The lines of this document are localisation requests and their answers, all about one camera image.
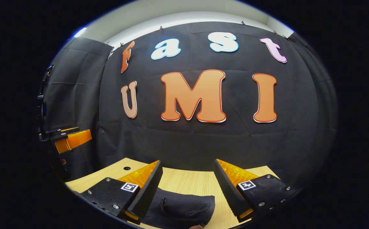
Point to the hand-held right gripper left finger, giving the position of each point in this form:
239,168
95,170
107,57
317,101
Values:
149,190

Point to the dark grey jeans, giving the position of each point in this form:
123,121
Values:
184,206

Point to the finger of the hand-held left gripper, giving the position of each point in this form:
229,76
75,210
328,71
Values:
62,130
73,140

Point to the black backdrop cloth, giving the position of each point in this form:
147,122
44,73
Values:
203,140

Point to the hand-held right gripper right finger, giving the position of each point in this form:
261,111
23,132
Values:
229,190

